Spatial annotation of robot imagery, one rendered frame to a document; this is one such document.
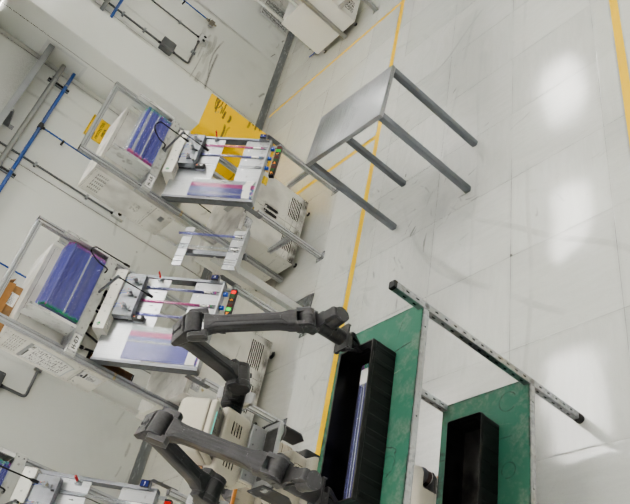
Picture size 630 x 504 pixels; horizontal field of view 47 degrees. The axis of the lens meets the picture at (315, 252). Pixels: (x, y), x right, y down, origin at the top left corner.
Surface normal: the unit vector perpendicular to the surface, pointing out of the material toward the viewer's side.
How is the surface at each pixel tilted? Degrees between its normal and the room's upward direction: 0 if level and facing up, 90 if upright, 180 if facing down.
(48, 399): 90
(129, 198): 90
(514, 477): 0
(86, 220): 90
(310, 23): 90
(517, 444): 0
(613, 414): 0
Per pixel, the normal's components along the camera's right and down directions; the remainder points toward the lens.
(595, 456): -0.75, -0.52
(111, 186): -0.18, 0.76
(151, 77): 0.64, -0.40
